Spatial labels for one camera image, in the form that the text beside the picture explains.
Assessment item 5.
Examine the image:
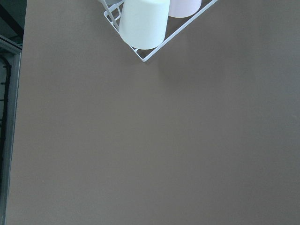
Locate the white plastic cup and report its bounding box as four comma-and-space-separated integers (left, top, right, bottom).
119, 0, 170, 50

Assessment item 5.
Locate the pink plastic cup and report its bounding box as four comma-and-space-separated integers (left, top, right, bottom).
168, 0, 202, 18

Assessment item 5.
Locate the white wire cup rack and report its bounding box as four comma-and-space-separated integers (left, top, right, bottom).
101, 0, 215, 62

